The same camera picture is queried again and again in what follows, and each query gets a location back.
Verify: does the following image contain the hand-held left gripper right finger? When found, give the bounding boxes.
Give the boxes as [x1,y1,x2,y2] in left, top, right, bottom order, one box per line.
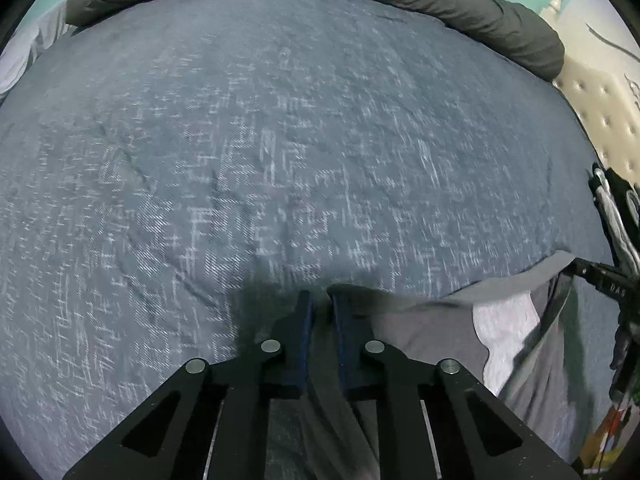
[327,290,581,480]

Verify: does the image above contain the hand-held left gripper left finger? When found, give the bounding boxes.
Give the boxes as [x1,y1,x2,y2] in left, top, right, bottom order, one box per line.
[62,290,316,480]

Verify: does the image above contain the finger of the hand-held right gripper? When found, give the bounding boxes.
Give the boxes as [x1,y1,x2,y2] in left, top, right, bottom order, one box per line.
[572,257,628,301]

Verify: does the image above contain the grey boxer briefs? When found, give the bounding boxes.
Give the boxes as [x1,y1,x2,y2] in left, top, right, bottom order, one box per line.
[300,251,596,480]

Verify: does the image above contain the pile of colourful packets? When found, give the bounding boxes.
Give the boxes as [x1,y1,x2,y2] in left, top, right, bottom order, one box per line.
[582,400,633,476]

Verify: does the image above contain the pale striped folded garment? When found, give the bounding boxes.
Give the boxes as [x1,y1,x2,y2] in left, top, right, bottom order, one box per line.
[592,165,640,271]

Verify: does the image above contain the black folded garment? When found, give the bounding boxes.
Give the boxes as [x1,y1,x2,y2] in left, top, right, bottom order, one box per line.
[592,162,640,221]

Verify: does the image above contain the cream tufted headboard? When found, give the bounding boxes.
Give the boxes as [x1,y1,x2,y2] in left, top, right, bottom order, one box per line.
[540,0,640,181]

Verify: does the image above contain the blue flecked bed blanket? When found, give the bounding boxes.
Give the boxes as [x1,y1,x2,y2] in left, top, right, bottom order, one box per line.
[0,0,621,480]

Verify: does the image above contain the white pillow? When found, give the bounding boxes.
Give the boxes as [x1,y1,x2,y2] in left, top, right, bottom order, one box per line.
[0,2,76,106]

